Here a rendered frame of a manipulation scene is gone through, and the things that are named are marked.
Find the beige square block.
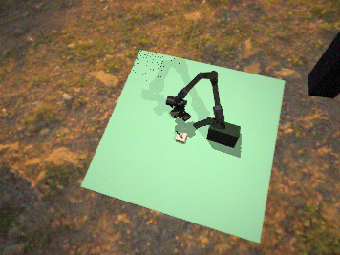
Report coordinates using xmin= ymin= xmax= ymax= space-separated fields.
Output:
xmin=176 ymin=131 xmax=187 ymax=143

